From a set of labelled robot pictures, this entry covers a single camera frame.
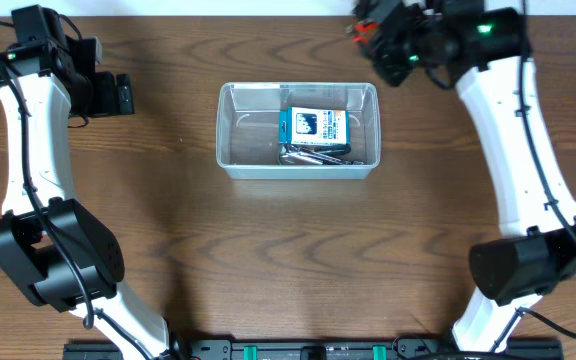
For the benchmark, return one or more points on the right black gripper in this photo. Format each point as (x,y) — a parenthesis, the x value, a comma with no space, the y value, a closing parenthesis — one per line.
(385,55)

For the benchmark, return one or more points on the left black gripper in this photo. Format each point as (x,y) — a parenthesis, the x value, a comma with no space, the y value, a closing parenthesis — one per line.
(119,93)

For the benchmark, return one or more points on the red handled pliers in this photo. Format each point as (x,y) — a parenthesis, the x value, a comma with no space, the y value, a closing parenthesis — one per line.
(361,31)

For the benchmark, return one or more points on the small steel hammer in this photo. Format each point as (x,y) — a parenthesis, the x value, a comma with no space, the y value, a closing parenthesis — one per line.
(335,151)

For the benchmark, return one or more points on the clear plastic storage box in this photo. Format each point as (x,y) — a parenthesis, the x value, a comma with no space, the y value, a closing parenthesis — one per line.
(247,145)

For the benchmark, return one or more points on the blue white cardboard box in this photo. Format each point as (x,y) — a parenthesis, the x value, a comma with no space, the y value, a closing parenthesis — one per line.
(313,127)

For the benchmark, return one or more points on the silver combination wrench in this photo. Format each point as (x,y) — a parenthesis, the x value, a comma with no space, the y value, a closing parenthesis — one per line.
(322,159)

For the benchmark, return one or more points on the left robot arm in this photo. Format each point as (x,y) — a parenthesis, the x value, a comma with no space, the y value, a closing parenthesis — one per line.
(55,251)

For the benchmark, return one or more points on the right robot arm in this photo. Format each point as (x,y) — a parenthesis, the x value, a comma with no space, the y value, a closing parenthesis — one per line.
(485,57)

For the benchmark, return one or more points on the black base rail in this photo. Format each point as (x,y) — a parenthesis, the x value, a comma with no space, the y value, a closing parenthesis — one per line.
(407,347)

